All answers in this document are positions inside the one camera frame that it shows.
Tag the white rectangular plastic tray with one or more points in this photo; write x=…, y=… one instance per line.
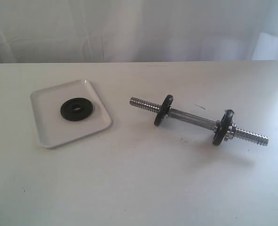
x=48, y=106

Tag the chrome spin-lock collar nut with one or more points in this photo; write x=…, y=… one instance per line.
x=230, y=131

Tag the black plate on bar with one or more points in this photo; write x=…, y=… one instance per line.
x=164, y=109
x=223, y=127

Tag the black plate on bar left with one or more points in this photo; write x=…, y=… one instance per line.
x=164, y=109

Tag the white backdrop curtain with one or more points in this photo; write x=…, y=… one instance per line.
x=66, y=31

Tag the chrome threaded dumbbell bar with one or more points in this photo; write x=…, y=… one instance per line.
x=199, y=121

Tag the black plate on bar right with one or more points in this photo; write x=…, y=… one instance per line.
x=223, y=127

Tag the black weight plate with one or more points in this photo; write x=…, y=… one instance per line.
x=76, y=109

